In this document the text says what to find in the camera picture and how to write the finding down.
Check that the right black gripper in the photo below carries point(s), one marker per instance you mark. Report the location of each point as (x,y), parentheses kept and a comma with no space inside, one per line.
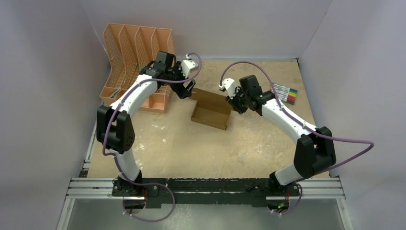
(236,101)

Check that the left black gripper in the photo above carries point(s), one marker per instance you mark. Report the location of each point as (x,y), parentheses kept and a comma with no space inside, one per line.
(181,91)

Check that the brown cardboard box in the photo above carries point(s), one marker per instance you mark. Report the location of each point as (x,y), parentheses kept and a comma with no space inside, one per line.
(211,109)

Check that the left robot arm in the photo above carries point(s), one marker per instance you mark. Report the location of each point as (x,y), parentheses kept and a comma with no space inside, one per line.
(114,128)

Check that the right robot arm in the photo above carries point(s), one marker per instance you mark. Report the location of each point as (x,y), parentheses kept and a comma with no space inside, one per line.
(314,151)

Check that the pack of coloured markers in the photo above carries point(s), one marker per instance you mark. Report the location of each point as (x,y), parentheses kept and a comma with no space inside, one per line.
(285,94)

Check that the orange plastic file organizer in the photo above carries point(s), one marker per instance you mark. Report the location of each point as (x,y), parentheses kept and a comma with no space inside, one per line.
(129,49)

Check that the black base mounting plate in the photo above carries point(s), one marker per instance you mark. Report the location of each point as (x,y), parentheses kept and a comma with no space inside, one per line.
(255,192)

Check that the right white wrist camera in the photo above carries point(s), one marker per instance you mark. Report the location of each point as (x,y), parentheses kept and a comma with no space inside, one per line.
(228,85)

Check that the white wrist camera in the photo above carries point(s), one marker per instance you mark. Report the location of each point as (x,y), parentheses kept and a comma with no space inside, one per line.
(188,66)
(228,85)

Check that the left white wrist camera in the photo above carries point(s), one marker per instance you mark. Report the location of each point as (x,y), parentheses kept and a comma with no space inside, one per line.
(188,66)

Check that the aluminium rail frame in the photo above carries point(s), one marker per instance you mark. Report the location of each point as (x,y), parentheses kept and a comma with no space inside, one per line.
(101,188)

